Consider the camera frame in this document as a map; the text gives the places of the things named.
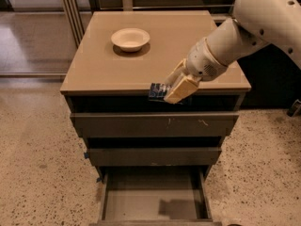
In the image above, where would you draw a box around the open bottom grey drawer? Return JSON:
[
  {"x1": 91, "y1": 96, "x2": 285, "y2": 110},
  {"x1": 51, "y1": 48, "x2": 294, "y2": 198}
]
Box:
[{"x1": 89, "y1": 167, "x2": 222, "y2": 226}]

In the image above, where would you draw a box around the white ceramic bowl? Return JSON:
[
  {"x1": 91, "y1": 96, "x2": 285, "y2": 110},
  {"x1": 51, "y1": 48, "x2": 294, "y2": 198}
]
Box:
[{"x1": 111, "y1": 28, "x2": 151, "y2": 53}]

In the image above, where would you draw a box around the top grey drawer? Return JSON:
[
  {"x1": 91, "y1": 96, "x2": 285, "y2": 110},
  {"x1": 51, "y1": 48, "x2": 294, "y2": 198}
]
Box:
[{"x1": 71, "y1": 112, "x2": 238, "y2": 137}]

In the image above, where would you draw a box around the middle grey drawer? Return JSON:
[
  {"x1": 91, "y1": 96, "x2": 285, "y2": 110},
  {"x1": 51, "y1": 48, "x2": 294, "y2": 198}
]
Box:
[{"x1": 87, "y1": 147, "x2": 221, "y2": 167}]

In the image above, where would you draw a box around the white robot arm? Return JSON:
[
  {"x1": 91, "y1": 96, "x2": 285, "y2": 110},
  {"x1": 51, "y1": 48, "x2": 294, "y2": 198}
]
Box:
[{"x1": 164, "y1": 0, "x2": 301, "y2": 104}]

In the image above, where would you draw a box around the grey drawer cabinet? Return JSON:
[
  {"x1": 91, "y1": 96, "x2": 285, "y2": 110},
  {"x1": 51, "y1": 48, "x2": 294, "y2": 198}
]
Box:
[{"x1": 59, "y1": 10, "x2": 252, "y2": 226}]

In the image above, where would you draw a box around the dark blue rxbar wrapper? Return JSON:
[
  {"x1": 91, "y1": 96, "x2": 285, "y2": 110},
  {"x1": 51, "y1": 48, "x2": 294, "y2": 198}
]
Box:
[{"x1": 149, "y1": 83, "x2": 171, "y2": 102}]

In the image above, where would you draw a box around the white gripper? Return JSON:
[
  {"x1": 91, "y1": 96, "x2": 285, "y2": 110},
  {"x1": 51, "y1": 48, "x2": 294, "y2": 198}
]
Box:
[{"x1": 164, "y1": 38, "x2": 228, "y2": 105}]

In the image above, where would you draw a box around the metal railing frame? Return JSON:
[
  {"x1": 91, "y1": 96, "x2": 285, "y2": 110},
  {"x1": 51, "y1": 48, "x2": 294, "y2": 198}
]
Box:
[{"x1": 55, "y1": 0, "x2": 301, "y2": 49}]

